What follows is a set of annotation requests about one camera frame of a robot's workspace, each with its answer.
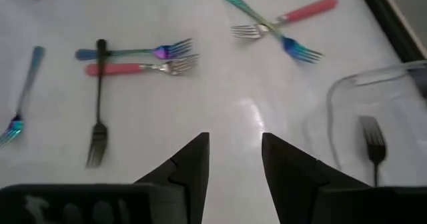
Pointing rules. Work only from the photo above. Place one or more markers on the iridescent rainbow metal fork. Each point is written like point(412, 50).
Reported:
point(295, 49)
point(166, 51)
point(33, 67)

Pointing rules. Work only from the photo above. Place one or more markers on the clear plastic bin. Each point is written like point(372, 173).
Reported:
point(400, 117)

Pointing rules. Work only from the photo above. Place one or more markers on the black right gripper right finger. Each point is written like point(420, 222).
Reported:
point(287, 177)

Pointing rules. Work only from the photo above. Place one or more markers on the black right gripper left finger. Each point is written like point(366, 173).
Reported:
point(193, 164)

